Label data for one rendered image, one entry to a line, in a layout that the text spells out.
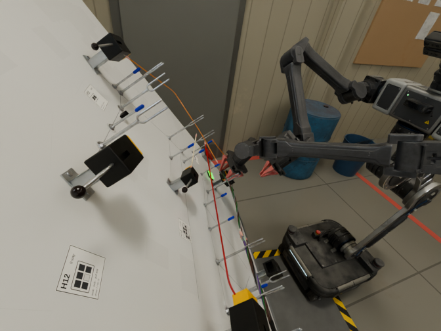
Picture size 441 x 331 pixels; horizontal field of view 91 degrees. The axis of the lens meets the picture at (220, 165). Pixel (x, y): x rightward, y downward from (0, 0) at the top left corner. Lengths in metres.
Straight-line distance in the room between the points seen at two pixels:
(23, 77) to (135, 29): 1.82
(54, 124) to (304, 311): 1.90
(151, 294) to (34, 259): 0.17
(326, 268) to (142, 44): 2.34
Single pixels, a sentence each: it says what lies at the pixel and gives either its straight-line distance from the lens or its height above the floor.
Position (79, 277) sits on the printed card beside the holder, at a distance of 0.31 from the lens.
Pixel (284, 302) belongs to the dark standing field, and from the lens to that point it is 1.97.
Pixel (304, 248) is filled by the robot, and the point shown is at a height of 0.24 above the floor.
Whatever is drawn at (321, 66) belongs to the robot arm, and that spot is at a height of 1.54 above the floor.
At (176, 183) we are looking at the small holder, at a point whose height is 1.34.
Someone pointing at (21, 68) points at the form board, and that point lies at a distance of 0.45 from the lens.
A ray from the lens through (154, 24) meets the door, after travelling 2.22.
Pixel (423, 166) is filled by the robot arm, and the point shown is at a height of 1.47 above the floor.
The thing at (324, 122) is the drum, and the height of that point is 0.83.
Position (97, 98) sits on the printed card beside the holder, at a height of 1.52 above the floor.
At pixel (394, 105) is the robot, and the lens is 1.36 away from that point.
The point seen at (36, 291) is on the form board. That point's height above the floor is 1.49.
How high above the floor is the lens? 1.72
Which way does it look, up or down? 37 degrees down
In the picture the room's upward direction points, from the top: 9 degrees clockwise
